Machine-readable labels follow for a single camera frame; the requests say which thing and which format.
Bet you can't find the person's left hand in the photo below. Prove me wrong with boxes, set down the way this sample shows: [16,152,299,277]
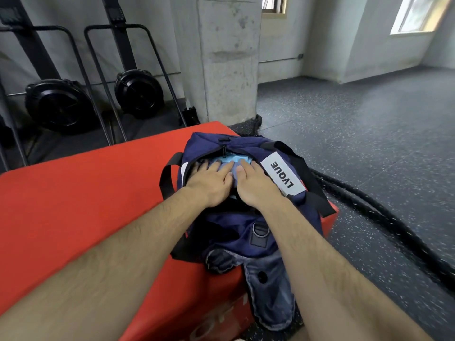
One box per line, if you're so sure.
[184,161,237,209]

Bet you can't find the person's right hand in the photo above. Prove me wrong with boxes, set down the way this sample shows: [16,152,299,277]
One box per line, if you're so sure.
[233,163,282,211]

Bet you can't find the light blue cloth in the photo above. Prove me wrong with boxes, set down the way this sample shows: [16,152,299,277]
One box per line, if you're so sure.
[212,155,254,181]

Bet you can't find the person's left forearm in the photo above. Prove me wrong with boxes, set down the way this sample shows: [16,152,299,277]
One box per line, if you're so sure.
[0,190,204,341]

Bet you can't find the person's right forearm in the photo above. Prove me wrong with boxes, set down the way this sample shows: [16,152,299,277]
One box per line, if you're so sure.
[255,199,435,341]

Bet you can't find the navy blue duffel bag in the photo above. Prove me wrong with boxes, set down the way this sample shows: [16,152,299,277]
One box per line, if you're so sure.
[159,131,338,262]

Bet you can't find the small black object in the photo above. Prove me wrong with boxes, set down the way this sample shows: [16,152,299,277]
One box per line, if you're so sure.
[183,107,200,127]

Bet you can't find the concrete pillar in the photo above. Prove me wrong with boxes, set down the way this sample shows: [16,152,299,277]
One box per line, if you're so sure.
[196,0,262,127]

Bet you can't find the blue denim jeans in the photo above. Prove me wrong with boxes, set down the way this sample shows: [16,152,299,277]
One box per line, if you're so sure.
[204,245,296,331]

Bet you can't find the black fan exercise machine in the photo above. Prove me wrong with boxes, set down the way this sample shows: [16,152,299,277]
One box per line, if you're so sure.
[84,0,188,143]
[0,0,115,168]

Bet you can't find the red padded box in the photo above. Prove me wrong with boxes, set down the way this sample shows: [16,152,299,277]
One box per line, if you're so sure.
[0,121,339,341]

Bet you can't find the grey wall conduit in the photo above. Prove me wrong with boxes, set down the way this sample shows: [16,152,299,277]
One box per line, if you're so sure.
[258,53,305,64]

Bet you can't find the thick black battle rope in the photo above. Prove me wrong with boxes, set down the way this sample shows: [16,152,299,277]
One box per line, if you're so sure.
[227,113,455,285]

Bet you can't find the window with wooden frame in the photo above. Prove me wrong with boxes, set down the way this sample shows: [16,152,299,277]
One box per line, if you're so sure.
[262,0,288,15]
[390,0,453,35]

